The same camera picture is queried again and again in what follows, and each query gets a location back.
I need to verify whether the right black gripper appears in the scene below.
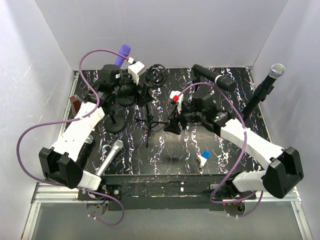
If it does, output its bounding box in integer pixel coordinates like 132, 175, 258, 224
163, 101, 205, 135

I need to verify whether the black tripod stand with shockmount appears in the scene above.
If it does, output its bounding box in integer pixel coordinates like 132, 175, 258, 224
135, 63, 168, 148

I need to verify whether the black round-base mic stand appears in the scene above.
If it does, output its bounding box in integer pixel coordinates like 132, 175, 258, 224
102, 101, 125, 134

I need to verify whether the black shotgun microphone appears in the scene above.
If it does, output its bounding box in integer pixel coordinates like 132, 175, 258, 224
192, 64, 237, 92

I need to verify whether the black glitter microphone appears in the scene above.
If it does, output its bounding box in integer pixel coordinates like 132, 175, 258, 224
76, 135, 94, 169

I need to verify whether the small black tripod stand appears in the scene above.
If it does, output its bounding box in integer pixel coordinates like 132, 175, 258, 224
192, 72, 201, 92

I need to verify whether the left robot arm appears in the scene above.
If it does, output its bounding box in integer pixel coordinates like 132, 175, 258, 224
39, 61, 146, 200

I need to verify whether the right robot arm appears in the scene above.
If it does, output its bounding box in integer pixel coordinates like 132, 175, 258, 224
164, 91, 304, 199

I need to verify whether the empty round-base stand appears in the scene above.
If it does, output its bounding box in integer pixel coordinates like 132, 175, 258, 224
117, 96, 135, 107

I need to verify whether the purple microphone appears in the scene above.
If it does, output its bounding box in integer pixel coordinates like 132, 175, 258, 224
114, 44, 131, 67

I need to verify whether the right round-base mic stand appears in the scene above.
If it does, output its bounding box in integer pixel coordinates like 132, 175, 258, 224
242, 84, 274, 122

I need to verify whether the black microphone silver grille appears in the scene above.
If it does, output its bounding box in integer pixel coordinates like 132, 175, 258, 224
260, 63, 285, 90

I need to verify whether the blue white small card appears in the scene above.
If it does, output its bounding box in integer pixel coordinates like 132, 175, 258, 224
196, 151, 211, 170

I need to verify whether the brown wooden metronome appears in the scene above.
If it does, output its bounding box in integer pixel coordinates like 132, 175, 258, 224
69, 94, 83, 118

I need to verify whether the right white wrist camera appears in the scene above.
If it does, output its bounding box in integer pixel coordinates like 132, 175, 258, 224
169, 90, 184, 114

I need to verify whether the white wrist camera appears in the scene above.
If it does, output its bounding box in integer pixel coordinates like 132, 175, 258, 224
127, 61, 146, 85
169, 90, 184, 114

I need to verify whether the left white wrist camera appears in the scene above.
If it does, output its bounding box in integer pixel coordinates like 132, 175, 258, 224
127, 61, 146, 85

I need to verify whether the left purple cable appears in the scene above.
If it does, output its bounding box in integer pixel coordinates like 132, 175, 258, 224
16, 48, 133, 188

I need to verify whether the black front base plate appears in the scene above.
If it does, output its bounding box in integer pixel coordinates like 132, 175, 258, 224
77, 173, 251, 212

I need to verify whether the aluminium frame rail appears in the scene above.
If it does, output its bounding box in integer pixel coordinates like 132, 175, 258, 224
22, 184, 313, 240

